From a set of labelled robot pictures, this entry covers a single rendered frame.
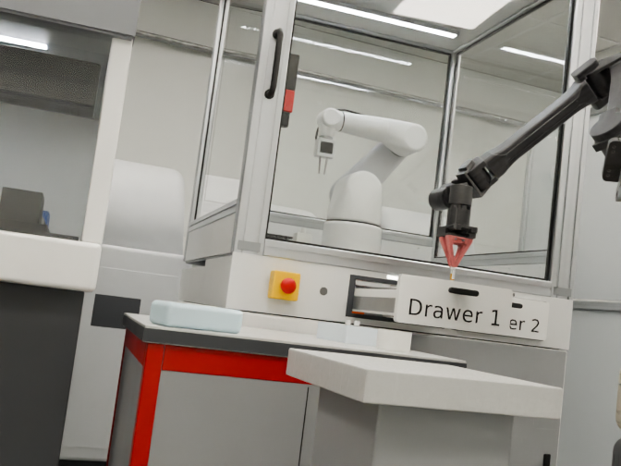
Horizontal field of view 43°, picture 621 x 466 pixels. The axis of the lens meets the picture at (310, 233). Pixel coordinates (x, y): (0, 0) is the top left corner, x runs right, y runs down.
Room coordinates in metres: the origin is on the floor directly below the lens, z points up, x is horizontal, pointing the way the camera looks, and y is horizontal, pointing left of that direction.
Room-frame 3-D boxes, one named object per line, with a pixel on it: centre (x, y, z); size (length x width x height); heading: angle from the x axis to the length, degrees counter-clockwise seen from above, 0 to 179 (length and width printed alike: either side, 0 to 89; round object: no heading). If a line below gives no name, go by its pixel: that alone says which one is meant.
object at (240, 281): (2.61, -0.17, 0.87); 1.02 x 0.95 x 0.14; 106
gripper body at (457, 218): (1.94, -0.36, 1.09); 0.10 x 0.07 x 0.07; 15
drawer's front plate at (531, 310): (2.22, -0.56, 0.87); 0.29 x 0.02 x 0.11; 106
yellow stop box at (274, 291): (2.02, 0.05, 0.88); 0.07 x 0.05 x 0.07; 106
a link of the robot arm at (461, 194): (1.94, -0.36, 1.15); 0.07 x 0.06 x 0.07; 27
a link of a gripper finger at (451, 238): (1.94, -0.36, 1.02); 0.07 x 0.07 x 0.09; 15
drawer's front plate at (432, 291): (1.83, -0.35, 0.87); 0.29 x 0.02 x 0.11; 106
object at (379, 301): (2.03, -0.29, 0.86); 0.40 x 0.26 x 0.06; 16
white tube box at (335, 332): (1.76, -0.11, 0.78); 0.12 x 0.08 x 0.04; 29
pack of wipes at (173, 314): (1.46, 0.19, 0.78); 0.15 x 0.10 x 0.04; 121
